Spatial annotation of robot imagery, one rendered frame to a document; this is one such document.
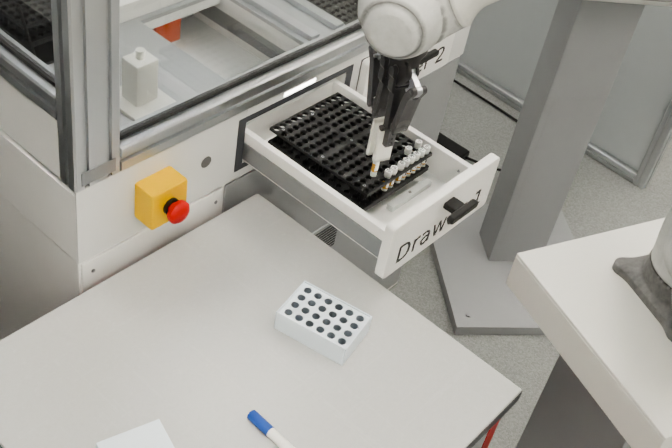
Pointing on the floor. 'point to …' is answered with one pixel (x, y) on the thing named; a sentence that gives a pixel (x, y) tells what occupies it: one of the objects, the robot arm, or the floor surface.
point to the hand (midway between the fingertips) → (381, 138)
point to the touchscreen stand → (535, 168)
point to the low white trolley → (241, 354)
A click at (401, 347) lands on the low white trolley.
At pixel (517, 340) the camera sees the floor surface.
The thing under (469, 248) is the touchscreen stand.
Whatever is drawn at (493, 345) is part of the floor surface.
